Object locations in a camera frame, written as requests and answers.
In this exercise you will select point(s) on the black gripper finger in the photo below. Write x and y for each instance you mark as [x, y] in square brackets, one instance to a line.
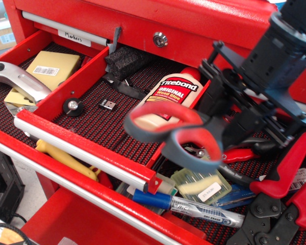
[244, 124]
[216, 100]

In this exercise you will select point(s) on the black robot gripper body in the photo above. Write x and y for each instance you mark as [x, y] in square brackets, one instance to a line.
[282, 115]

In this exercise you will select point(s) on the orange grey handled scissors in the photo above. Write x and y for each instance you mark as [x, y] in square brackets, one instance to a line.
[195, 128]

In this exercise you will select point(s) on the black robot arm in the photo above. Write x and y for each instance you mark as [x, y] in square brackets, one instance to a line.
[279, 58]

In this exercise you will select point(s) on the silver drawer lock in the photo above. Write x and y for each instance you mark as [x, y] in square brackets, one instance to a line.
[160, 40]

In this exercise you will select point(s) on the upper open red drawer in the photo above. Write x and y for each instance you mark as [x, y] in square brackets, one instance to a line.
[96, 136]

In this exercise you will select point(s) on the open red drawer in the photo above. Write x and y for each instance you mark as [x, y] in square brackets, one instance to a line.
[82, 209]
[96, 136]

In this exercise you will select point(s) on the lower open red drawer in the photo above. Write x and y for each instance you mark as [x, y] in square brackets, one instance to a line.
[82, 209]

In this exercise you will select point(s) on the Titebond wood glue bottle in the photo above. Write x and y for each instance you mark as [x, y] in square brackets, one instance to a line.
[181, 88]

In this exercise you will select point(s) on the black tape piece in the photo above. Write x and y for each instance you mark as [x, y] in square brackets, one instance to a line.
[123, 87]

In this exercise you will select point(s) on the red black crimping tool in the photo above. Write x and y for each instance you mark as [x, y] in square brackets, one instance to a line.
[269, 220]

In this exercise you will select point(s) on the black foam block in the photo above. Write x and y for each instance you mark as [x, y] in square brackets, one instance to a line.
[126, 60]

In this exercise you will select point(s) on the small black USB dongle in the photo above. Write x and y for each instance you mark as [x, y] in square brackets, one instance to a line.
[107, 104]

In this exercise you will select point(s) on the blue cap dry erase marker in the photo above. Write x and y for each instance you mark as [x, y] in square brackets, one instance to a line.
[190, 208]

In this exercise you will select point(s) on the black knob with screw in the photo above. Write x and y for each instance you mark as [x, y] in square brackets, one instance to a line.
[73, 107]

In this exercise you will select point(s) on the red metal tool chest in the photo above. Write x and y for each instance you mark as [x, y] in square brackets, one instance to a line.
[190, 26]

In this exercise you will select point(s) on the white Markers label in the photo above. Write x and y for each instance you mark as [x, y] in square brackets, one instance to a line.
[74, 38]

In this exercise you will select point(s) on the yellow sticky note pad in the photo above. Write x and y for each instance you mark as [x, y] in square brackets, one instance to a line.
[52, 68]

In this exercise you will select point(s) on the silver metal utility knife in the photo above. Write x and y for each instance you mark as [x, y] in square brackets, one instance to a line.
[26, 84]

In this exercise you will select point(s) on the black electronic box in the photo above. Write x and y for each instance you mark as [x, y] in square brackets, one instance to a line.
[11, 188]

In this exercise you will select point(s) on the red handled flush cutters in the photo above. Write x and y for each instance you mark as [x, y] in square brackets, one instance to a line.
[230, 156]

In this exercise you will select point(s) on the black grey handled pliers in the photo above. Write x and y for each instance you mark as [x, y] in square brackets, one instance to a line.
[259, 146]

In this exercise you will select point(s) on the yellow handled tool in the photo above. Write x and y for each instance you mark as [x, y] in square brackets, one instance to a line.
[65, 159]

